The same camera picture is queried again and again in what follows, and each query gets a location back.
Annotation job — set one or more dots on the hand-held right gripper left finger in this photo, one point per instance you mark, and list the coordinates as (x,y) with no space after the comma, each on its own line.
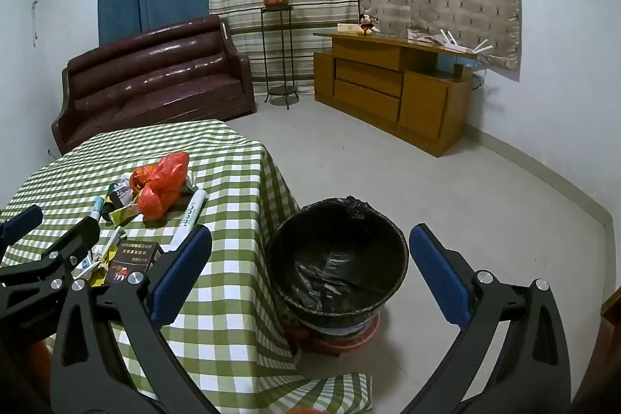
(178,278)

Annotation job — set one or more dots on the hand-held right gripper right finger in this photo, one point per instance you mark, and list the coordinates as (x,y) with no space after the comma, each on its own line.
(439,276)

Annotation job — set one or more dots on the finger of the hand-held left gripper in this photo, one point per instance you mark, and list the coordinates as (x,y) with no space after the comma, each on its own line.
(19,221)
(77,239)

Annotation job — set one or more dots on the green bottle black cap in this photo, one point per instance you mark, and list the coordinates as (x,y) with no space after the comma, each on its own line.
(116,201)

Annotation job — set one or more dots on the red plastic bag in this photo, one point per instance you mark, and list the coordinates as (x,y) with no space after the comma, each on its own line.
(162,186)

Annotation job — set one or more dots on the black lined trash bin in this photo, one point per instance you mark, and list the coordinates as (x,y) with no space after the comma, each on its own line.
(339,259)

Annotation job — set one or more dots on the white paper stick wrapper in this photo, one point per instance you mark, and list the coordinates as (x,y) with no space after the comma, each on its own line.
(104,251)

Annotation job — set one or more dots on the small teal white tube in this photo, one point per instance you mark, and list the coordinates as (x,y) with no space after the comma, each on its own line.
(98,206)

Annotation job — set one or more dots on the dark cigarette box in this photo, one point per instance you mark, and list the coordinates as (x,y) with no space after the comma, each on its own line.
(135,255)

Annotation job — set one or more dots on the yellow green wrapper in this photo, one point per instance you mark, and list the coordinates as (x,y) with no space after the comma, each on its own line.
(123,215)

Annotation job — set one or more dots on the black white packet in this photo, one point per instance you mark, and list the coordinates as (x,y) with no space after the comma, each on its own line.
(121,188)

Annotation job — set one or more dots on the orange wrapper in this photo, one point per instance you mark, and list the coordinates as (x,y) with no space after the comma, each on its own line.
(137,179)

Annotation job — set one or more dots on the green checkered tablecloth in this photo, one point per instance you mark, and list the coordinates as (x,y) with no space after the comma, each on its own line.
(228,181)

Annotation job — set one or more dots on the dark red leather sofa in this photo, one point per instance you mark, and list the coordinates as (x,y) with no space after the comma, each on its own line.
(155,74)

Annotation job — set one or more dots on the brown wooden panel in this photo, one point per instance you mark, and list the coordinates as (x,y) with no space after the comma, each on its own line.
(612,336)

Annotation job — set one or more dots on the wooden cabinet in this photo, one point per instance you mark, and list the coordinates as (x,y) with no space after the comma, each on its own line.
(378,84)

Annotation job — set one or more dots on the black metal plant stand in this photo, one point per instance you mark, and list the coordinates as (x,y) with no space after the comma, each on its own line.
(282,96)

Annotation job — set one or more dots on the air conditioner pipe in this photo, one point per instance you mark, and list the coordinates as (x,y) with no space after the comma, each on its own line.
(36,6)

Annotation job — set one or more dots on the white router with antennas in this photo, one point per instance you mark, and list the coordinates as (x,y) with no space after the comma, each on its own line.
(461,48)

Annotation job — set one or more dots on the plush mouse toy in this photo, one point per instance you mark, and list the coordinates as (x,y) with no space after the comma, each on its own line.
(367,26)

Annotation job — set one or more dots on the tissue box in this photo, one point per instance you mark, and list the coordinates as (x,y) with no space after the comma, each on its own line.
(348,29)

